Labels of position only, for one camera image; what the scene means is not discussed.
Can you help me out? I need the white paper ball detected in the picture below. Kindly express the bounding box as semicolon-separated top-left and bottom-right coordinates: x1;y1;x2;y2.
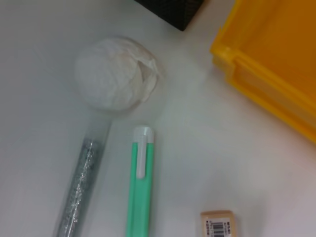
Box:
74;36;165;113

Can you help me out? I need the mint green pen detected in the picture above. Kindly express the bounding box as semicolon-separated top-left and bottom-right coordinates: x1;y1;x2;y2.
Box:
125;125;156;237

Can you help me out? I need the beige barcode eraser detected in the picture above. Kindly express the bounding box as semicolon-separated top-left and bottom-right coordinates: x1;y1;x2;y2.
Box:
199;209;235;237

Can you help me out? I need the grey marker pen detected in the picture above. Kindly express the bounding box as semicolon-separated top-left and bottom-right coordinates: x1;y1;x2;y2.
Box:
53;120;112;237

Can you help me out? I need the black mesh pen holder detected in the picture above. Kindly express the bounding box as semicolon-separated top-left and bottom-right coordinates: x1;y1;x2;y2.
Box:
133;0;205;32

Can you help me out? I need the yellow plastic bin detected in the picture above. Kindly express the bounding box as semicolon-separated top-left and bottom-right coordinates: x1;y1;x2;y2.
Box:
209;0;316;146

